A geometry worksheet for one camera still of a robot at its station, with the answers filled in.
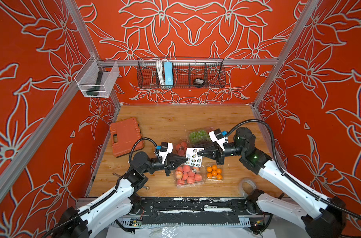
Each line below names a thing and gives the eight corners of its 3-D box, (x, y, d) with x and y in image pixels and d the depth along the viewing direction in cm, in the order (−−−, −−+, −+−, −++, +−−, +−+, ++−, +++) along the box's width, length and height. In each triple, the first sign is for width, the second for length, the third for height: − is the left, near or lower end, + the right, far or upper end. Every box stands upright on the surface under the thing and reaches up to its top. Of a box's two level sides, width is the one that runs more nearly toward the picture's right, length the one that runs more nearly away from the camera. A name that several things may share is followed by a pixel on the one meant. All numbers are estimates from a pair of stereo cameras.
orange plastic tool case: (115, 159, 92) (112, 155, 87) (111, 127, 108) (109, 123, 104) (145, 149, 96) (143, 145, 92) (137, 120, 112) (135, 115, 108)
